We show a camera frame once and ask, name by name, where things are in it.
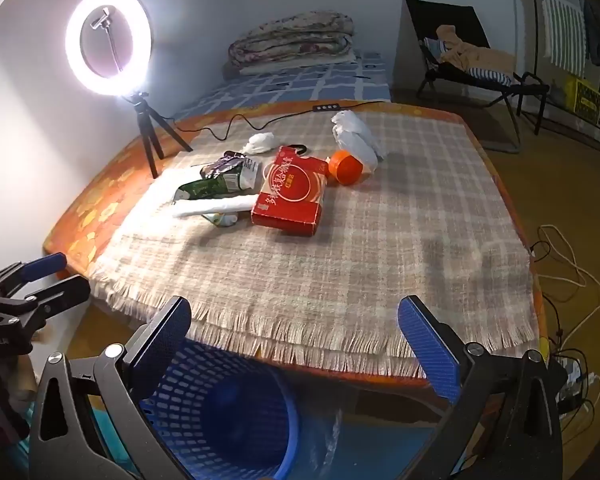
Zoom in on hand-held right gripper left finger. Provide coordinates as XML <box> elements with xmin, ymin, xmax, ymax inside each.
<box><xmin>28</xmin><ymin>296</ymin><xmax>192</xmax><ymax>480</ymax></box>

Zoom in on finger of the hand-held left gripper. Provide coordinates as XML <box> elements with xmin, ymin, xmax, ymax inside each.
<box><xmin>0</xmin><ymin>252</ymin><xmax>67</xmax><ymax>302</ymax></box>
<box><xmin>0</xmin><ymin>275</ymin><xmax>91</xmax><ymax>328</ymax></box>

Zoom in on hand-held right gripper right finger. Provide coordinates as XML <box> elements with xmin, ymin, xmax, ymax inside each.
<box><xmin>397</xmin><ymin>295</ymin><xmax>566</xmax><ymax>480</ymax></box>

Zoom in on blue plastic basket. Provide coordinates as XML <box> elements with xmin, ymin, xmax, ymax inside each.
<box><xmin>145</xmin><ymin>337</ymin><xmax>302</xmax><ymax>480</ymax></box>

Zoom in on green and white snack packet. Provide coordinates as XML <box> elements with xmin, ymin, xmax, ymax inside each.
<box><xmin>174</xmin><ymin>157</ymin><xmax>259</xmax><ymax>206</ymax></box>

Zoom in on red cardboard box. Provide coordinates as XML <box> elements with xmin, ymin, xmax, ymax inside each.
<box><xmin>251</xmin><ymin>146</ymin><xmax>331</xmax><ymax>237</ymax></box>

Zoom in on orange plastic cup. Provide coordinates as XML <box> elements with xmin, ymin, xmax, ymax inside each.
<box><xmin>328</xmin><ymin>151</ymin><xmax>364</xmax><ymax>186</ymax></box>

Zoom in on white plastic bag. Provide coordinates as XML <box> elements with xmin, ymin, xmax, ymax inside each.
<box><xmin>331</xmin><ymin>110</ymin><xmax>387</xmax><ymax>173</ymax></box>

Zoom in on orange patterned table cover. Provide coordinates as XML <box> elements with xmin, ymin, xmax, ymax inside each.
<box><xmin>42</xmin><ymin>101</ymin><xmax>551</xmax><ymax>391</ymax></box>

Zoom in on plaid fringed blanket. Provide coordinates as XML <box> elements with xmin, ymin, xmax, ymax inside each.
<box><xmin>87</xmin><ymin>107</ymin><xmax>541</xmax><ymax>381</ymax></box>

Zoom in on white rolled paper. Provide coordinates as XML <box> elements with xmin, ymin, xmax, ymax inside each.
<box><xmin>172</xmin><ymin>195</ymin><xmax>261</xmax><ymax>219</ymax></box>

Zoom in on power strip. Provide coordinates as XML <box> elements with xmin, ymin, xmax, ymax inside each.
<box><xmin>554</xmin><ymin>355</ymin><xmax>600</xmax><ymax>411</ymax></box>

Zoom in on black tripod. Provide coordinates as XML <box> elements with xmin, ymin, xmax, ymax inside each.
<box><xmin>127</xmin><ymin>92</ymin><xmax>193</xmax><ymax>179</ymax></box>

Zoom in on purple foil wrapper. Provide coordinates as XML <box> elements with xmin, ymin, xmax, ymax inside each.
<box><xmin>201</xmin><ymin>151</ymin><xmax>248</xmax><ymax>181</ymax></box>

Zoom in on crumpled white tissue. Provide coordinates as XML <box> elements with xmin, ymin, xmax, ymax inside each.
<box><xmin>242</xmin><ymin>132</ymin><xmax>277</xmax><ymax>156</ymax></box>

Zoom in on striped cloth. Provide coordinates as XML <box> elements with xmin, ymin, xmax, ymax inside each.
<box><xmin>467</xmin><ymin>66</ymin><xmax>514</xmax><ymax>86</ymax></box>

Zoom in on blue patterned bed sheet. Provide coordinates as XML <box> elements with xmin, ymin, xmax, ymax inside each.
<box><xmin>172</xmin><ymin>50</ymin><xmax>393</xmax><ymax>121</ymax></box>

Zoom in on folded white bedding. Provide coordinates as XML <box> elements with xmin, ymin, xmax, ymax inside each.
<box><xmin>223</xmin><ymin>52</ymin><xmax>362</xmax><ymax>79</ymax></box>

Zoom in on yellow crate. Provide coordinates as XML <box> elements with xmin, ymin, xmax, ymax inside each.
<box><xmin>565</xmin><ymin>76</ymin><xmax>600</xmax><ymax>122</ymax></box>

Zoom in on tan garment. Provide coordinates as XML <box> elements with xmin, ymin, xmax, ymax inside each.
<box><xmin>436</xmin><ymin>25</ymin><xmax>518</xmax><ymax>74</ymax></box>

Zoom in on folded floral quilt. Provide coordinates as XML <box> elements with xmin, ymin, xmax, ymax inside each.
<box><xmin>228</xmin><ymin>11</ymin><xmax>356</xmax><ymax>68</ymax></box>

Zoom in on black folding chair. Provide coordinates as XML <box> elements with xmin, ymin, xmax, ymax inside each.
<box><xmin>395</xmin><ymin>0</ymin><xmax>551</xmax><ymax>153</ymax></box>

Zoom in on black floor pole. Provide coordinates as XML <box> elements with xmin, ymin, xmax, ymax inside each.
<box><xmin>524</xmin><ymin>0</ymin><xmax>544</xmax><ymax>78</ymax></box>

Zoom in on green striped hanging towel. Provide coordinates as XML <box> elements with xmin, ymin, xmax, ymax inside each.
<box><xmin>537</xmin><ymin>0</ymin><xmax>589</xmax><ymax>74</ymax></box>

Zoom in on black floor cables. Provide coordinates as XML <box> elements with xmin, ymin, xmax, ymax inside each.
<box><xmin>529</xmin><ymin>241</ymin><xmax>567</xmax><ymax>357</ymax></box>

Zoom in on white floor cable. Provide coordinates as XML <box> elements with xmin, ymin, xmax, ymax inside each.
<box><xmin>537</xmin><ymin>225</ymin><xmax>600</xmax><ymax>357</ymax></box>

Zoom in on white ring light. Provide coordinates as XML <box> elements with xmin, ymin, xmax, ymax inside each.
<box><xmin>65</xmin><ymin>0</ymin><xmax>153</xmax><ymax>98</ymax></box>

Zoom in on black power cable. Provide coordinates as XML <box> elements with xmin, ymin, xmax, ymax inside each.
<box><xmin>170</xmin><ymin>101</ymin><xmax>391</xmax><ymax>142</ymax></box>

